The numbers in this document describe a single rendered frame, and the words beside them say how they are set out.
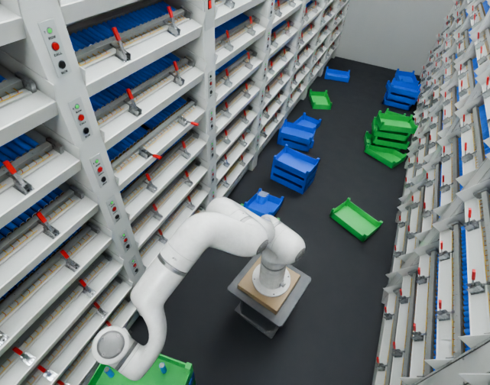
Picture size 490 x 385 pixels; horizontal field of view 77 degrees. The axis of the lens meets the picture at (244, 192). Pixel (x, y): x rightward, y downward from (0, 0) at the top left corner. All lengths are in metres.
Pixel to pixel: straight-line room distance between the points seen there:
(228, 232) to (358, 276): 1.43
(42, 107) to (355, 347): 1.74
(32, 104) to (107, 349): 0.61
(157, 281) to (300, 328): 1.20
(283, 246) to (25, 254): 0.84
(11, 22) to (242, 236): 0.69
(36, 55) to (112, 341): 0.68
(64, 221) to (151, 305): 0.43
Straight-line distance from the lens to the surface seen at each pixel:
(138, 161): 1.27
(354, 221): 2.42
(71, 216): 1.13
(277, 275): 1.45
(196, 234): 0.78
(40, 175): 1.00
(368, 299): 2.09
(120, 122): 1.14
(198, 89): 1.53
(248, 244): 0.86
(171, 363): 1.29
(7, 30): 0.86
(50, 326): 1.38
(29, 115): 0.90
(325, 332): 1.91
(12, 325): 1.22
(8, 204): 0.97
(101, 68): 1.05
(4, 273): 1.08
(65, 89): 0.94
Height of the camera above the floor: 1.72
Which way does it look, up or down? 45 degrees down
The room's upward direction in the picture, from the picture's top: 5 degrees clockwise
